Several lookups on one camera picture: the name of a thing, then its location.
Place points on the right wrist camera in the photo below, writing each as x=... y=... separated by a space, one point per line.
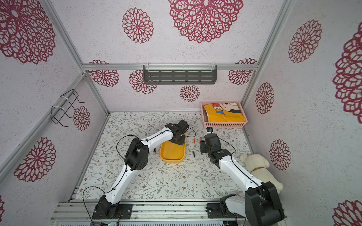
x=209 y=130

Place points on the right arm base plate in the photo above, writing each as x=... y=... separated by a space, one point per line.
x=219 y=210

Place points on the cream plush dog toy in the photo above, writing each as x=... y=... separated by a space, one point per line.
x=258 y=166

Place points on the black wire wall rack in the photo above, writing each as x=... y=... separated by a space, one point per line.
x=58 y=112

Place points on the pink perforated plastic basket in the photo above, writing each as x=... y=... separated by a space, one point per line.
x=222 y=125

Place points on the yellow cartoon towel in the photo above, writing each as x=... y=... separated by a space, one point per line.
x=224 y=112

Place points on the aluminium rail frame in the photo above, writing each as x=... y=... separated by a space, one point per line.
x=145 y=211

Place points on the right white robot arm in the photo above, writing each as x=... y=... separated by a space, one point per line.
x=260 y=205

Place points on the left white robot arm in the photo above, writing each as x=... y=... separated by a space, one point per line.
x=136 y=158

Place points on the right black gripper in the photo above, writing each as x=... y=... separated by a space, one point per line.
x=205 y=144

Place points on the yellow plastic storage tray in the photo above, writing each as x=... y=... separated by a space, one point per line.
x=172 y=153

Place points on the grey wall shelf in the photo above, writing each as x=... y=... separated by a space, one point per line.
x=180 y=75

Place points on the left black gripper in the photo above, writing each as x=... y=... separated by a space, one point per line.
x=181 y=142

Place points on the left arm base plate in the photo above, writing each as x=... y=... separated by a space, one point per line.
x=113 y=211

